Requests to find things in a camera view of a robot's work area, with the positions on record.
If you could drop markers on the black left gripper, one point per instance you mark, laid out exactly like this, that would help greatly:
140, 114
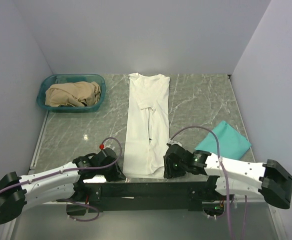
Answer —
117, 174

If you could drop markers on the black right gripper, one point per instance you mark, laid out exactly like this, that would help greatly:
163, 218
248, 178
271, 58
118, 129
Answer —
168, 171

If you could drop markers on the white printed t-shirt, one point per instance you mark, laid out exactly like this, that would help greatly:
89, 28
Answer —
147, 131

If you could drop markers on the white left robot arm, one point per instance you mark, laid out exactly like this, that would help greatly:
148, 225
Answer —
20, 193

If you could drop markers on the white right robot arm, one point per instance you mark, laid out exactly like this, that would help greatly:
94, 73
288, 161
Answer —
270, 180

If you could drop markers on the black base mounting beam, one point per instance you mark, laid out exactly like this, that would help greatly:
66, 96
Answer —
139, 196

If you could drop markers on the folded teal t-shirt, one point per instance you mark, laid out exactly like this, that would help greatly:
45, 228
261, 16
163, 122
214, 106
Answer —
233, 145

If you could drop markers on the beige t-shirt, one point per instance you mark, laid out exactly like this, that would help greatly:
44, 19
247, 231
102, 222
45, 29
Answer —
73, 94

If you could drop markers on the teal plastic basket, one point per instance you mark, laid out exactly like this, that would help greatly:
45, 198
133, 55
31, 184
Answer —
70, 78

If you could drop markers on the aluminium rail frame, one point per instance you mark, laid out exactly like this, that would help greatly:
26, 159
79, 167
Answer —
9, 227

